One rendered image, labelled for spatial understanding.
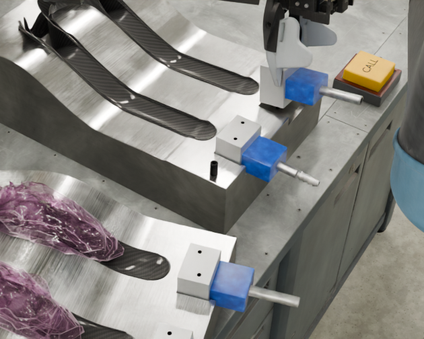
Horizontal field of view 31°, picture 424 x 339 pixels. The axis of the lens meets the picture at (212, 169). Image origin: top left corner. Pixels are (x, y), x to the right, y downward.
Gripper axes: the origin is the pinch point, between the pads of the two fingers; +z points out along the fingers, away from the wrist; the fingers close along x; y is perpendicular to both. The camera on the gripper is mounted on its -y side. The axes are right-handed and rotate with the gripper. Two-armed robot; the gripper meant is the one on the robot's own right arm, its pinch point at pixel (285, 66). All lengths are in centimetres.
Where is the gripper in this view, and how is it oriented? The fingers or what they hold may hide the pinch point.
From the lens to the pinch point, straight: 98.3
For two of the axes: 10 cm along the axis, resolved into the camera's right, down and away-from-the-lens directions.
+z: 0.2, 8.3, 5.6
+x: 5.4, -4.8, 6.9
